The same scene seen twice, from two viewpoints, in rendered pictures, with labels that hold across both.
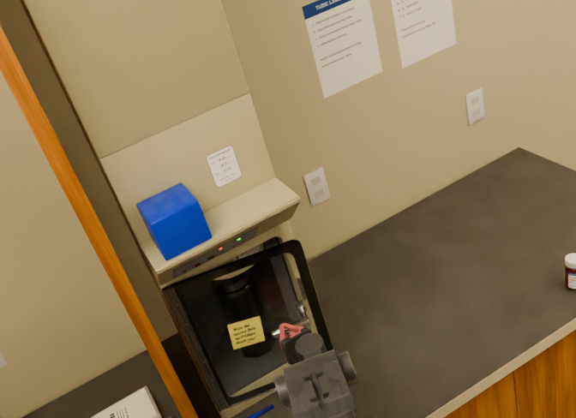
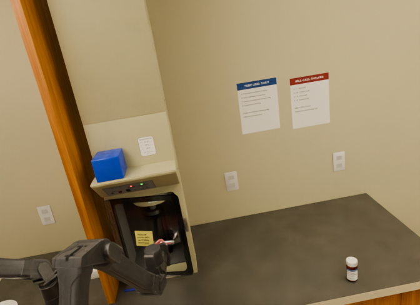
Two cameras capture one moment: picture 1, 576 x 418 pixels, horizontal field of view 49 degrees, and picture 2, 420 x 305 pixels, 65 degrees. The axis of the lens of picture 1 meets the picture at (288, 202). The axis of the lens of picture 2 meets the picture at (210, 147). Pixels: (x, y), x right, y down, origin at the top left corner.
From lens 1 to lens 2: 51 cm
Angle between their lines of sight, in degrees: 19
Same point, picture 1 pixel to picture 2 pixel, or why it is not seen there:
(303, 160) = (225, 164)
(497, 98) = (355, 160)
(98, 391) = not seen: hidden behind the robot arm
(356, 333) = (217, 264)
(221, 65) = (152, 94)
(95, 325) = not seen: hidden behind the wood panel
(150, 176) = (107, 140)
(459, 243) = (300, 234)
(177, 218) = (105, 162)
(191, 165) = (129, 140)
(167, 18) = (126, 65)
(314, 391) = (72, 252)
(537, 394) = not seen: outside the picture
